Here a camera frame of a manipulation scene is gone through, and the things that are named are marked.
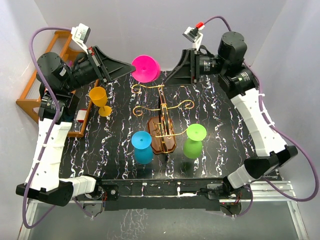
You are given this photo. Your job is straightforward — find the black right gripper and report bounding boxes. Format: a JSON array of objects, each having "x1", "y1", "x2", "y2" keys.
[{"x1": 162, "y1": 49, "x2": 227, "y2": 87}]

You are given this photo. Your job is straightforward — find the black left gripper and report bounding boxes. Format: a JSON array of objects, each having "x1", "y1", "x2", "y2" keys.
[{"x1": 62, "y1": 45, "x2": 136, "y2": 93}]

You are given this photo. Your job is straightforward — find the orange yellow wine glass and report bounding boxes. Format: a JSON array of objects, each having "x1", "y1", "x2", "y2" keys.
[{"x1": 89, "y1": 86, "x2": 112, "y2": 117}]

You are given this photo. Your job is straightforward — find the magenta wine glass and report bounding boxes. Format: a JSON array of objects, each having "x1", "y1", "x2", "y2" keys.
[{"x1": 131, "y1": 55, "x2": 161, "y2": 83}]

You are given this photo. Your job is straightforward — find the green wine glass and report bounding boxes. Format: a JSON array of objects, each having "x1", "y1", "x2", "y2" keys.
[{"x1": 182, "y1": 123, "x2": 207, "y2": 159}]

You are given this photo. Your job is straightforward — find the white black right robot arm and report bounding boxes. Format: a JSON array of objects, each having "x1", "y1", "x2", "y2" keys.
[{"x1": 164, "y1": 27, "x2": 298, "y2": 199}]

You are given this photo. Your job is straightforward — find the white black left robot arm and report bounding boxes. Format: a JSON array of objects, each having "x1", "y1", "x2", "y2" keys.
[{"x1": 15, "y1": 46, "x2": 136, "y2": 207}]

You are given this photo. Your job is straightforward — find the blue wine glass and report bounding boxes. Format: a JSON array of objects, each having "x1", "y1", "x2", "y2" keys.
[{"x1": 131, "y1": 131, "x2": 153, "y2": 165}]

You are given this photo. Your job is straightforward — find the small white red box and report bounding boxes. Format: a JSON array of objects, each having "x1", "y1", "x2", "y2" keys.
[{"x1": 75, "y1": 109, "x2": 87, "y2": 123}]

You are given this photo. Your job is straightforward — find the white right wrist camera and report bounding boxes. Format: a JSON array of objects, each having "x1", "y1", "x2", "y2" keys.
[{"x1": 182, "y1": 22, "x2": 205, "y2": 51}]

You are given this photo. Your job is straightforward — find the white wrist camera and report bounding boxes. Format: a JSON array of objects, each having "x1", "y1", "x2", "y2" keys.
[
  {"x1": 182, "y1": 22, "x2": 205, "y2": 51},
  {"x1": 71, "y1": 23, "x2": 91, "y2": 53}
]

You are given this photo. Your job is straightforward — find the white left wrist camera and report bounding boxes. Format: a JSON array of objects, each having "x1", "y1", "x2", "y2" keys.
[{"x1": 71, "y1": 23, "x2": 91, "y2": 53}]

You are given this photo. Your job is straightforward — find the gold wire wine glass rack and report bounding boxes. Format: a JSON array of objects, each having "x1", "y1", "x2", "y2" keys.
[{"x1": 131, "y1": 84, "x2": 195, "y2": 161}]

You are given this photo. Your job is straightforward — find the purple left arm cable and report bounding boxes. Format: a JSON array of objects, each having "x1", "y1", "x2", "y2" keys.
[{"x1": 21, "y1": 26, "x2": 101, "y2": 230}]

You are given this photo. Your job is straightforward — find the aluminium frame rail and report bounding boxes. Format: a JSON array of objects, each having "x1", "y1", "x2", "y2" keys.
[{"x1": 18, "y1": 180, "x2": 309, "y2": 240}]

